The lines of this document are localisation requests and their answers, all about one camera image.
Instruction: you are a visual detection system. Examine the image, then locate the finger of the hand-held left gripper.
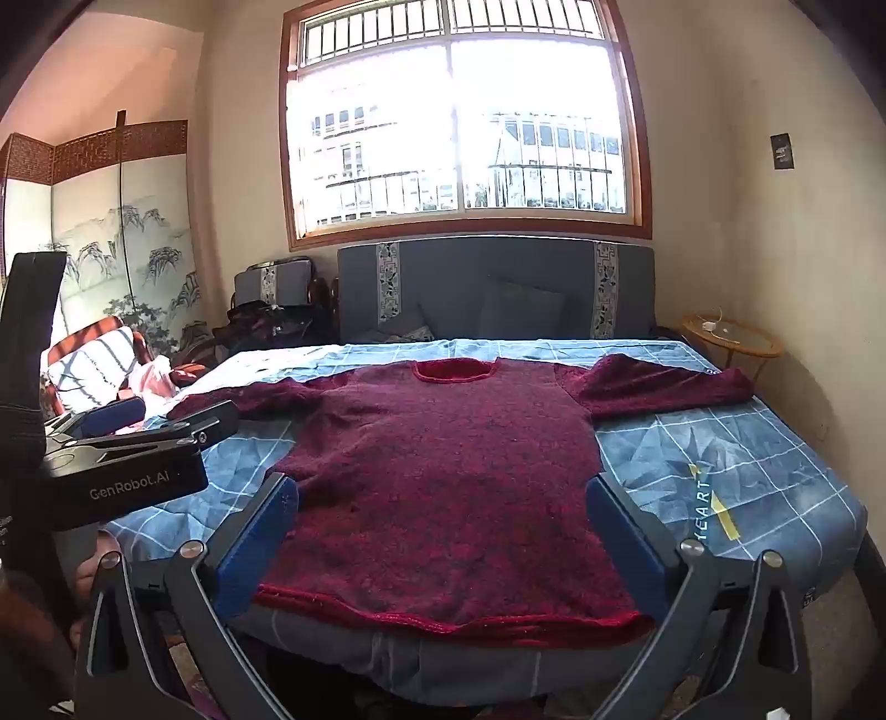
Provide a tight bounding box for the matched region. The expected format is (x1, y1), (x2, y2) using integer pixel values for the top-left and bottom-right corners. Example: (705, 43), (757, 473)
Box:
(45, 397), (148, 440)
(69, 399), (241, 464)

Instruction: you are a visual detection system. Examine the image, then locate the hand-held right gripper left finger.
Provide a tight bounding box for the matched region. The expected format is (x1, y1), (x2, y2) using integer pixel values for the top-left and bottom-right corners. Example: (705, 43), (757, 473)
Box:
(73, 472), (300, 720)

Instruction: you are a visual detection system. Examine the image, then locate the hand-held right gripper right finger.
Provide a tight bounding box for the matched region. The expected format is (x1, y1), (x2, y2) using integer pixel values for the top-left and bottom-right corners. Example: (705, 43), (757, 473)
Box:
(585, 474), (811, 720)

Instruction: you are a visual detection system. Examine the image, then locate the dark red knit sweater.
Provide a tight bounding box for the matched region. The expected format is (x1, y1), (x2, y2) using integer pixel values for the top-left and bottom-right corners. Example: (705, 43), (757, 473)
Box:
(166, 353), (755, 634)

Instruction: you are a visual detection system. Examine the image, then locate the person's left hand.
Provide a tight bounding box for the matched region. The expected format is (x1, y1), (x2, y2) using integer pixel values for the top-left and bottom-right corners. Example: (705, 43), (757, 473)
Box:
(73, 548), (124, 598)

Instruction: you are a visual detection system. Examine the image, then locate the white striped cushion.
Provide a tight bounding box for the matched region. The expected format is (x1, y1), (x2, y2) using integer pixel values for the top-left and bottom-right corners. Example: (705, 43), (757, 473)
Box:
(45, 325), (141, 416)

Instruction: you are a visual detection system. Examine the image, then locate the pink cloth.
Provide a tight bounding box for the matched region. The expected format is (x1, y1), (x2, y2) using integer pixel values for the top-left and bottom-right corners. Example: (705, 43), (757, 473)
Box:
(126, 356), (182, 418)

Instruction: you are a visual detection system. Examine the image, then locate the pile of dark bags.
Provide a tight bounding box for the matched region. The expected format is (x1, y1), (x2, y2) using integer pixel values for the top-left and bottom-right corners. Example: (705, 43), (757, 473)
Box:
(211, 301), (340, 369)

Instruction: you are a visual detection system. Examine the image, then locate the bed with blue checked sheet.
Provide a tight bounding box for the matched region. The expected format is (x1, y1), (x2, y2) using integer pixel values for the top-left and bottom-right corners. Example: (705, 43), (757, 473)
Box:
(97, 338), (869, 714)

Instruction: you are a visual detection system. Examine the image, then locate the grey padded chair back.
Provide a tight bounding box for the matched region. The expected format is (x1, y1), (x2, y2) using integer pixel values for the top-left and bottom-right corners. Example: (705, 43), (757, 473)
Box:
(231, 258), (316, 310)

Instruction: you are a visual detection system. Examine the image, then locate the painted folding screen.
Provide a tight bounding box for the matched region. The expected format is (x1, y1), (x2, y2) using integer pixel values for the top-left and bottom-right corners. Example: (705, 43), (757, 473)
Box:
(0, 119), (210, 361)

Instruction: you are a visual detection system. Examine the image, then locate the thin black pole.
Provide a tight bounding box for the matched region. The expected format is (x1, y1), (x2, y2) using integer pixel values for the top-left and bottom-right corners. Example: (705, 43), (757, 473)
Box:
(115, 109), (138, 314)

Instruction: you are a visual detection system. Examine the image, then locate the round wooden side table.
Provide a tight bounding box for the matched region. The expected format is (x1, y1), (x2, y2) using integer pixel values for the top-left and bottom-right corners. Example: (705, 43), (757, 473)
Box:
(682, 313), (786, 390)

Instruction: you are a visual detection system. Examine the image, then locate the grey pillow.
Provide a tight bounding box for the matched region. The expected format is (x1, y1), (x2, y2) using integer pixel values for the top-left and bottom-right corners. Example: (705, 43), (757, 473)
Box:
(477, 277), (570, 340)

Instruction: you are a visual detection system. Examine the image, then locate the grey padded headboard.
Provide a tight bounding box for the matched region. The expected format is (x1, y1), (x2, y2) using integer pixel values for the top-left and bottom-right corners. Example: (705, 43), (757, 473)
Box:
(337, 235), (657, 343)

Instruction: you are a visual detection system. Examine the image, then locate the wooden framed window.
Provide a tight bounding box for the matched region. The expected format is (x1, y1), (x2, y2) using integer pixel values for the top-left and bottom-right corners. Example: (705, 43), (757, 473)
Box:
(279, 0), (653, 251)

